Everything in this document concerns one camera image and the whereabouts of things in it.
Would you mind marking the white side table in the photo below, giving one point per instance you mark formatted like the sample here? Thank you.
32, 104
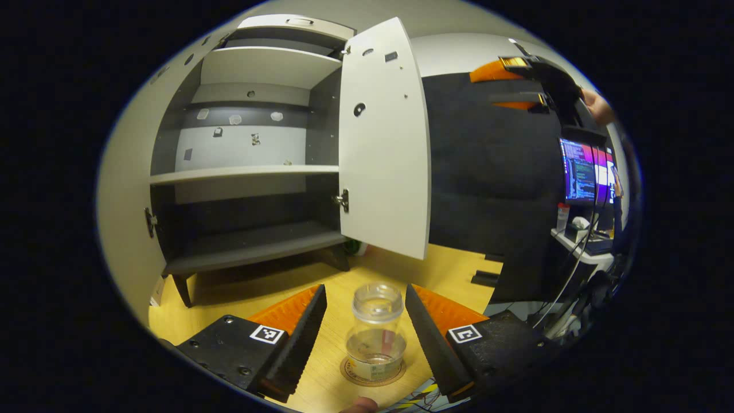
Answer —
593, 257

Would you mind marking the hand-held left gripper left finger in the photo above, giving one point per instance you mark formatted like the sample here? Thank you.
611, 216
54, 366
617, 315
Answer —
298, 350

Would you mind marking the white bottle with red cap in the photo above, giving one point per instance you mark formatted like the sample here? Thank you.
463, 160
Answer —
563, 218

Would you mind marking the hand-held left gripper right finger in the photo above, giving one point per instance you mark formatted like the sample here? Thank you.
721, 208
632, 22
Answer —
436, 350

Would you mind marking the computer monitor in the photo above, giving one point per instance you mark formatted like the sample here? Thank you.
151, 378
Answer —
579, 172

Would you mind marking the round cork coaster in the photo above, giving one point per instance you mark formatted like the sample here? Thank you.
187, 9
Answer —
346, 371

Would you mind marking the white cabinet door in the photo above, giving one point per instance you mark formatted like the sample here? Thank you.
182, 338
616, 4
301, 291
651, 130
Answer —
384, 172
126, 201

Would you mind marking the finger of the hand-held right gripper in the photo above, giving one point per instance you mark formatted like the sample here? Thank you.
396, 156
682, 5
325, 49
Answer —
496, 71
519, 98

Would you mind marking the white grey cabinet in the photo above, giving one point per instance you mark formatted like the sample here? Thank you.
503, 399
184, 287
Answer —
252, 172

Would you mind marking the black stand foot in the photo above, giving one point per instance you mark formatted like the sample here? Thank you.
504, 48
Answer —
486, 279

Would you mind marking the clear glass bottle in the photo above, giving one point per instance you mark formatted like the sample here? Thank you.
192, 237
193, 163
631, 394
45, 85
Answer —
375, 344

